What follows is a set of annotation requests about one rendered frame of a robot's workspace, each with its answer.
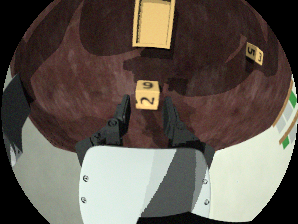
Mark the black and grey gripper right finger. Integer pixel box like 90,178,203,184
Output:
162,97,215,169

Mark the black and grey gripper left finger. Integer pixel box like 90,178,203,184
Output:
75,94,131,168

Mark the yellow number cube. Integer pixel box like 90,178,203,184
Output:
136,80,160,109
246,42,263,66

